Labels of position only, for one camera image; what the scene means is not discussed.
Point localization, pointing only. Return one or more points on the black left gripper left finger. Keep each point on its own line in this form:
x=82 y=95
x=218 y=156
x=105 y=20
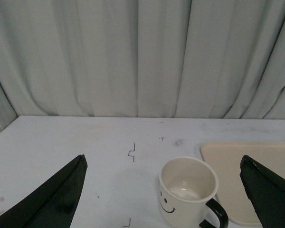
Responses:
x=52 y=204

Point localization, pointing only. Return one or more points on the beige rectangular plastic tray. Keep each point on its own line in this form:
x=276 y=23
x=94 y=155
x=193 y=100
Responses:
x=225 y=158

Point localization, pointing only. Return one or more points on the cream smiley mug black handle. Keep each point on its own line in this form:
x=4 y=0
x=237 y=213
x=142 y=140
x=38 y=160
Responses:
x=186 y=193

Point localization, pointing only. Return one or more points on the grey-white pleated curtain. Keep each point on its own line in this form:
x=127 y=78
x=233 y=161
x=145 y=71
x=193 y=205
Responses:
x=142 y=58

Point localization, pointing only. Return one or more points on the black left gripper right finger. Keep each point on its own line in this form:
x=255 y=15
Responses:
x=266 y=191

